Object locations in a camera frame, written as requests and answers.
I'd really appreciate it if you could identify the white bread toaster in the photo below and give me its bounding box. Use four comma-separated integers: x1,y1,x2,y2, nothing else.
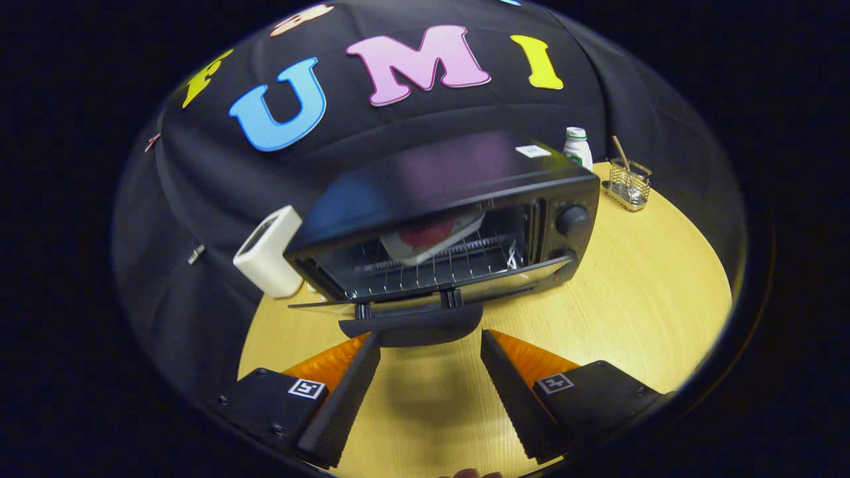
232,204,305,299

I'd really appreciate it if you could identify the pink ham slice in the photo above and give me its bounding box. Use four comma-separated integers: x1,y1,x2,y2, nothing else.
398,218,456,248

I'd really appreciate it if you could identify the black toaster oven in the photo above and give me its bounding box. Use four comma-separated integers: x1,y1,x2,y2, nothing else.
284,130,602,348

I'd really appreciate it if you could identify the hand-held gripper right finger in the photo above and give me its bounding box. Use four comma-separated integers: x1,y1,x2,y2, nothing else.
479,328,673,465

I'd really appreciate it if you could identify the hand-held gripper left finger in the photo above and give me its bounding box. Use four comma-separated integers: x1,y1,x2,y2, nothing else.
208,331,382,469

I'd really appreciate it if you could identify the metal wire basket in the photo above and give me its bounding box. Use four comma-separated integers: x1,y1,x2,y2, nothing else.
601,157,653,212

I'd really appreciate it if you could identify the wooden stick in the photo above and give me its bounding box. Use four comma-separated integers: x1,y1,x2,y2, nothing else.
611,135,632,175

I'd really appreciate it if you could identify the black backdrop cloth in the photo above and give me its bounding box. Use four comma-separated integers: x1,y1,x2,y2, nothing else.
112,0,748,399

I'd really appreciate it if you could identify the white square plate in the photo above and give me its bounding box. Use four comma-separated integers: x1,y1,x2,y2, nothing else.
378,208,486,267

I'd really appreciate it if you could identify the white green bottle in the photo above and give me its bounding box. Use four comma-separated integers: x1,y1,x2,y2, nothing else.
562,126,594,173

